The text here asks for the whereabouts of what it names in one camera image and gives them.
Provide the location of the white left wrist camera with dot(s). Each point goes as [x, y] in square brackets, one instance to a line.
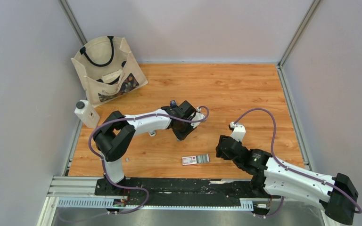
[198, 117]

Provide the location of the white plastic bottle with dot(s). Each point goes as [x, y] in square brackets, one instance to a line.
[87, 114]

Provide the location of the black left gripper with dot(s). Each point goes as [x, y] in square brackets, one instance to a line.
[182, 136]

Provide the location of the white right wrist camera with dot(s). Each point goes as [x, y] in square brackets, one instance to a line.
[238, 131]

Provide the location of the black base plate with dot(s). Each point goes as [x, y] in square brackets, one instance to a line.
[181, 191]

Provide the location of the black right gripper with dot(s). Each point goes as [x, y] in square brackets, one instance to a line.
[219, 154]

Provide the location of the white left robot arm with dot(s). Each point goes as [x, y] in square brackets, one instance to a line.
[111, 139]

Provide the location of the dark blue stapler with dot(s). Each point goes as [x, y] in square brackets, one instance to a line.
[173, 104]

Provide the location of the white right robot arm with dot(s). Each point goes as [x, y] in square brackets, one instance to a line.
[336, 196]

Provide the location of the beige canvas tote bag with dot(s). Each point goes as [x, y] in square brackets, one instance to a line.
[107, 69]

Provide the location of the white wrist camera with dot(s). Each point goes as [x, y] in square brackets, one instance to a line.
[198, 117]
[238, 131]

